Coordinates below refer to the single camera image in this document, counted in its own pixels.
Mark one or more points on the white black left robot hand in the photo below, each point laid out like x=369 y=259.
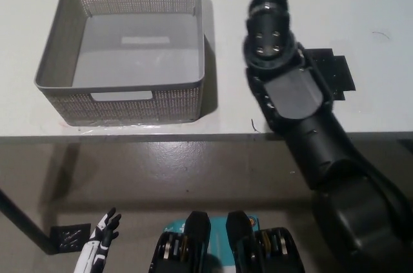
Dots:
x=103 y=234

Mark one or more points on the black metal table leg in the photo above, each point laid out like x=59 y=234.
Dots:
x=29 y=221

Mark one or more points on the black taped screwdriver stand plate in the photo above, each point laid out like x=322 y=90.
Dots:
x=335 y=66

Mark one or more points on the grey perforated plastic basket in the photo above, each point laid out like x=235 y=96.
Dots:
x=135 y=44

